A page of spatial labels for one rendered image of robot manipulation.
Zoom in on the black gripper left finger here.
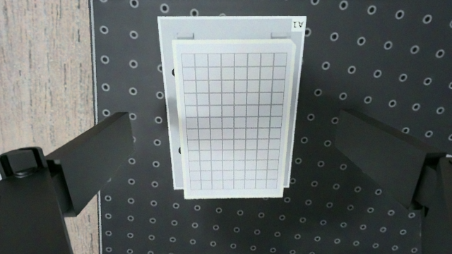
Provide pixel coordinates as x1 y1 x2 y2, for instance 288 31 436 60
0 112 135 254

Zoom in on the black perforated breadboard plate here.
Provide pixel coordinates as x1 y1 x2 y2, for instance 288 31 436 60
88 0 452 254

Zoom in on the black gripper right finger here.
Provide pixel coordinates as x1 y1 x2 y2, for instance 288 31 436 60
334 109 452 254

